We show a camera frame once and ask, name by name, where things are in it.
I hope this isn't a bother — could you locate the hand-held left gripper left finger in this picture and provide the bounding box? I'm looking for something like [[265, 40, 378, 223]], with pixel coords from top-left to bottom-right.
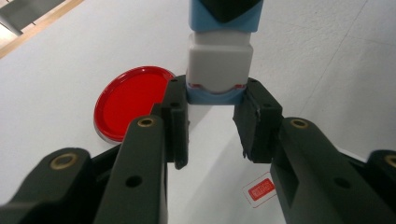
[[92, 74, 190, 224]]

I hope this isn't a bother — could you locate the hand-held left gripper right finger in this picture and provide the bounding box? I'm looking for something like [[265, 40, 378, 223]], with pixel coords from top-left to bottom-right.
[[233, 77, 396, 224]]

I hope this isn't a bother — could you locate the blue and white stamp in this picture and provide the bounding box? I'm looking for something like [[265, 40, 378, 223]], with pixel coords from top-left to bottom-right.
[[185, 0, 265, 94]]

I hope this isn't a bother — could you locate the white paper sheet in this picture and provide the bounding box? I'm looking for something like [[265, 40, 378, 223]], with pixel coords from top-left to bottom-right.
[[166, 104, 281, 224]]

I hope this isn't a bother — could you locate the red round ink pad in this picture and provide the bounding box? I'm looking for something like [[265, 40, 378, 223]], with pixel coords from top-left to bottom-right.
[[92, 64, 176, 145]]

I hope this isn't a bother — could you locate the blue stamp cap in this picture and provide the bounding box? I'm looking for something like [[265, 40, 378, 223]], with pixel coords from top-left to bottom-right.
[[186, 84, 247, 106]]

